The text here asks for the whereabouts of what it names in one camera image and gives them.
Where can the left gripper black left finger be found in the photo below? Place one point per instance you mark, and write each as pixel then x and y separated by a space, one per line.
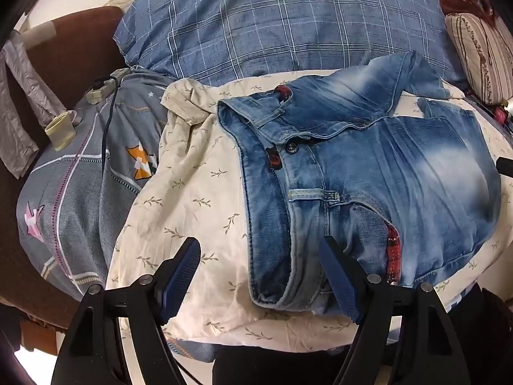
pixel 92 351

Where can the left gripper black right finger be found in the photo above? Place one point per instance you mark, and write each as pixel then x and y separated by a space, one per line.
pixel 428 351

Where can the blue denim jeans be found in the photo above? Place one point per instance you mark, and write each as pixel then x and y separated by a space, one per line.
pixel 374 156

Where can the cream leaf-print quilt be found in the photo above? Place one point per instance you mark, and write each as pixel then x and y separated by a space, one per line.
pixel 198 191

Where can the grey hanging garment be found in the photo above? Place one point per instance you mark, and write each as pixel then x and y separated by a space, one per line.
pixel 25 99

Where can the white power strip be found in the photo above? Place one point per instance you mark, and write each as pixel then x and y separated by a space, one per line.
pixel 104 86

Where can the striped beige pillow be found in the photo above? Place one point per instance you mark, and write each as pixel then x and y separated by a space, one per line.
pixel 485 52

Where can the blue plaid pillow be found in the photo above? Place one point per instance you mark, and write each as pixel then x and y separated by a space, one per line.
pixel 217 41

